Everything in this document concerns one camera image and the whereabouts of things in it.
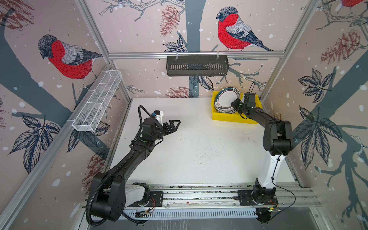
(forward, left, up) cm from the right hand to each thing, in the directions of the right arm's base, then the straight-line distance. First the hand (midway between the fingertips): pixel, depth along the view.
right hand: (231, 102), depth 102 cm
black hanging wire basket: (+22, +25, +17) cm, 37 cm away
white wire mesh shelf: (-32, +79, +21) cm, 88 cm away
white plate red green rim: (+9, +3, -3) cm, 10 cm away
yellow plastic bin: (-8, -3, -6) cm, 11 cm away
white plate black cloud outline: (-4, +1, -3) cm, 5 cm away
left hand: (-26, +37, +9) cm, 46 cm away
